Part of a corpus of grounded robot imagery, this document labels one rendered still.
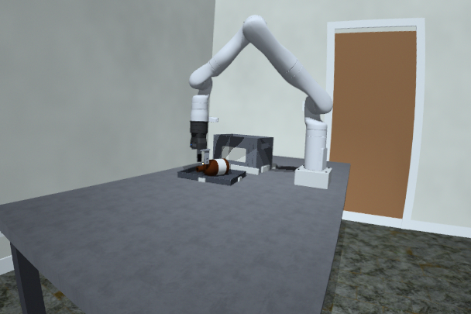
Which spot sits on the brown glass bottle with white label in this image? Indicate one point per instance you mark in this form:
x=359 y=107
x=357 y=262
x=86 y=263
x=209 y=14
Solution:
x=215 y=167

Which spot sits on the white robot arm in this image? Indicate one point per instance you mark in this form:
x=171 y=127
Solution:
x=318 y=101

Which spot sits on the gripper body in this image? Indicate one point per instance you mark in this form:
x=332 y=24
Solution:
x=199 y=128

